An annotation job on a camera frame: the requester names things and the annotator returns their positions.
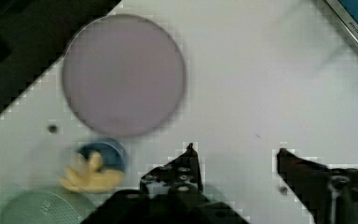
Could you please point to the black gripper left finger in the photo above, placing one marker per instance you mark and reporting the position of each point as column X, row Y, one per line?
column 169, row 194

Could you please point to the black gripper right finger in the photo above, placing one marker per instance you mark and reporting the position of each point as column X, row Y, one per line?
column 329, row 194

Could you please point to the yellow toy banana bunch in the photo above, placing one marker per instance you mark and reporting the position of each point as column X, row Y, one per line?
column 95, row 179

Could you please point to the green perforated colander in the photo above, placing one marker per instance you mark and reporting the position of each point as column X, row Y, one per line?
column 50, row 205

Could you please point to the round lilac plate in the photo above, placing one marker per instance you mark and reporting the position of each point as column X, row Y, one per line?
column 123, row 75

